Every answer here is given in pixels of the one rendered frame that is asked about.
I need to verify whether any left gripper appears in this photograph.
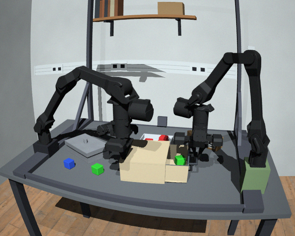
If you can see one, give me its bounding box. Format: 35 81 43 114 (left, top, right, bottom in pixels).
174 121 223 160

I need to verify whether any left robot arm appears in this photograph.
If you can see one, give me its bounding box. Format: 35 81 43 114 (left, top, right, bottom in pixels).
173 50 270 168

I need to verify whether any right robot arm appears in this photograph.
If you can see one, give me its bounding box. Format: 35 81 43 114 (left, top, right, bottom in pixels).
34 66 154 145

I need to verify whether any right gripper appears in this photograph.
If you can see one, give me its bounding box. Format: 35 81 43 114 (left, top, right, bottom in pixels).
105 118 138 160

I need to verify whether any white open tray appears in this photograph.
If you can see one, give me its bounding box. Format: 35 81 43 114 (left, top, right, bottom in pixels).
140 134 173 144

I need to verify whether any blue block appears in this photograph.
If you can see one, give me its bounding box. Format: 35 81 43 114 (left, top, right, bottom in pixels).
63 158 75 169

